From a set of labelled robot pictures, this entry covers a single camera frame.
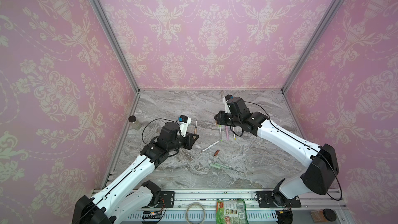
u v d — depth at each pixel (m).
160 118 0.66
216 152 0.90
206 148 0.91
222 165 0.85
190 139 0.66
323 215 0.63
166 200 0.75
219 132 0.97
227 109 0.64
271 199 0.67
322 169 0.41
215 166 0.85
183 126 0.69
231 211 0.70
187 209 0.70
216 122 0.72
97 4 0.76
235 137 0.95
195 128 1.06
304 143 0.46
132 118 0.93
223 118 0.71
